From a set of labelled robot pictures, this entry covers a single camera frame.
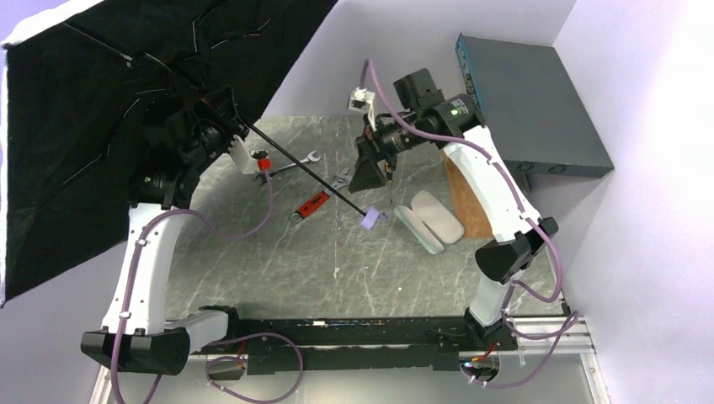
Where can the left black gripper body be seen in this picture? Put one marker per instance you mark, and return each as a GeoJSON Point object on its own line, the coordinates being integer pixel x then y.
{"type": "Point", "coordinates": [224, 127]}

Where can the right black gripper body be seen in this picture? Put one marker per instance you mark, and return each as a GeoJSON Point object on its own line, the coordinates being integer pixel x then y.
{"type": "Point", "coordinates": [370, 146]}

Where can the mint green zipper case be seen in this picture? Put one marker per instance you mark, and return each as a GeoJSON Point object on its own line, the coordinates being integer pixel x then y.
{"type": "Point", "coordinates": [430, 222]}

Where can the lilac umbrella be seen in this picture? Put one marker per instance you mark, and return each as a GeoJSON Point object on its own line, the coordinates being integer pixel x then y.
{"type": "Point", "coordinates": [77, 79]}

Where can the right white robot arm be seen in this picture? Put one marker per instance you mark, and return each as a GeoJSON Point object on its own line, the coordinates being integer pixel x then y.
{"type": "Point", "coordinates": [457, 127]}

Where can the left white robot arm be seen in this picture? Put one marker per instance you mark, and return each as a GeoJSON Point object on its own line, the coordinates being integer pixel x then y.
{"type": "Point", "coordinates": [184, 136]}

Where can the silver open-end wrench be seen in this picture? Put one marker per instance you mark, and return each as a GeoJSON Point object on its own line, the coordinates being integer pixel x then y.
{"type": "Point", "coordinates": [311, 157]}

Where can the black yellow screwdriver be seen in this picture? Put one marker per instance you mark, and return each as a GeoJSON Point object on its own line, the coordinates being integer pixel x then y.
{"type": "Point", "coordinates": [389, 182]}

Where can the brown wooden board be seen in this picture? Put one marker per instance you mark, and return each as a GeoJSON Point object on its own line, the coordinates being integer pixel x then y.
{"type": "Point", "coordinates": [466, 207]}

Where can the red-handled adjustable wrench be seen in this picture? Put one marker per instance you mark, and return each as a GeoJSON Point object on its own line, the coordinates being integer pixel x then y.
{"type": "Point", "coordinates": [314, 203]}

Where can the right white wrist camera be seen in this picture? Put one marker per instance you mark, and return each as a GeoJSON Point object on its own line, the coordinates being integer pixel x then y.
{"type": "Point", "coordinates": [362, 100]}

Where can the dark network switch box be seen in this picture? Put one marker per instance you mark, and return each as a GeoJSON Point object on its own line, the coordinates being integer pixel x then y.
{"type": "Point", "coordinates": [537, 120]}

